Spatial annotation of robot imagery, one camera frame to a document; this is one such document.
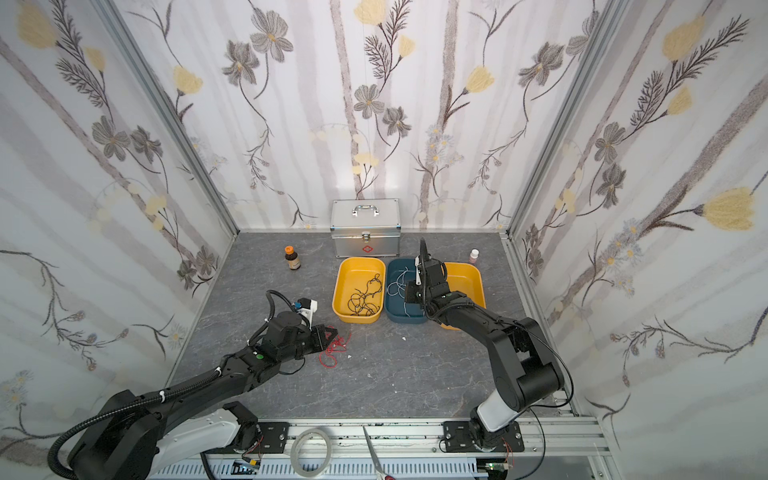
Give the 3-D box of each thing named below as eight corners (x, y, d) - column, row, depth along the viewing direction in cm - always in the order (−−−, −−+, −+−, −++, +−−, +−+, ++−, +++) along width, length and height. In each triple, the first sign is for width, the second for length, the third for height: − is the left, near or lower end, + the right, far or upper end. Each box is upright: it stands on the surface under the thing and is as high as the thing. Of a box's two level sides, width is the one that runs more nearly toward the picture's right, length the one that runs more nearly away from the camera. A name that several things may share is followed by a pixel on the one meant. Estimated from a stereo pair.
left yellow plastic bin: (330, 323, 97) (328, 314, 92) (338, 267, 111) (336, 257, 107) (385, 323, 97) (385, 314, 92) (385, 267, 112) (385, 257, 107)
